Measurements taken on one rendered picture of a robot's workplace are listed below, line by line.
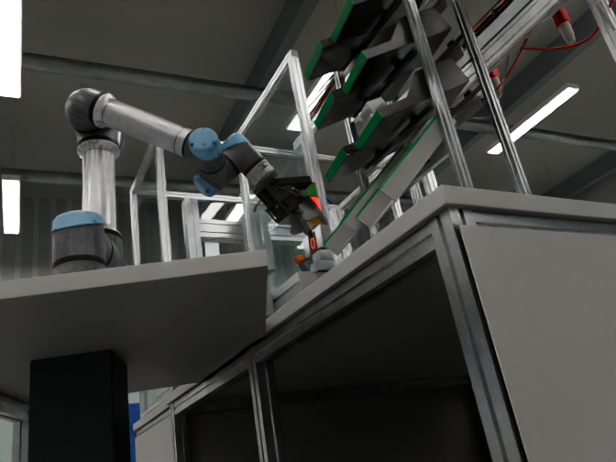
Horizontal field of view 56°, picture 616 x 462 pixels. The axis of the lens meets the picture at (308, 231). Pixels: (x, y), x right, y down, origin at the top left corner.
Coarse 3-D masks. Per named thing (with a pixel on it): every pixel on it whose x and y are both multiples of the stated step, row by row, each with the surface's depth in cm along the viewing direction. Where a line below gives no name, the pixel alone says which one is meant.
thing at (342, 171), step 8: (416, 128) 148; (408, 136) 149; (352, 144) 135; (384, 144) 143; (400, 144) 152; (408, 144) 156; (344, 152) 134; (352, 152) 134; (360, 152) 137; (368, 152) 141; (392, 152) 154; (336, 160) 138; (344, 160) 136; (352, 160) 139; (360, 160) 144; (368, 160) 148; (336, 168) 139; (344, 168) 141; (352, 168) 145; (360, 168) 149; (328, 176) 144; (336, 176) 143
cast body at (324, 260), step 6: (318, 252) 157; (324, 252) 157; (330, 252) 158; (318, 258) 157; (324, 258) 157; (330, 258) 157; (312, 264) 157; (318, 264) 155; (324, 264) 156; (330, 264) 157; (336, 264) 158; (312, 270) 157; (318, 270) 155; (324, 270) 156
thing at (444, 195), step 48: (432, 192) 81; (480, 192) 83; (384, 240) 90; (432, 288) 116; (336, 336) 143; (384, 336) 152; (432, 336) 163; (192, 384) 172; (240, 384) 183; (288, 384) 199; (336, 384) 218
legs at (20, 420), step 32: (96, 352) 118; (32, 384) 114; (64, 384) 115; (96, 384) 115; (0, 416) 144; (32, 416) 112; (64, 416) 112; (96, 416) 113; (128, 416) 128; (32, 448) 110; (64, 448) 110; (96, 448) 111; (128, 448) 124
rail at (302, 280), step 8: (296, 272) 134; (304, 272) 134; (312, 272) 135; (288, 280) 137; (296, 280) 133; (304, 280) 133; (312, 280) 134; (280, 288) 140; (288, 288) 137; (296, 288) 133; (304, 288) 132; (272, 296) 144; (280, 296) 141; (288, 296) 137; (280, 304) 140
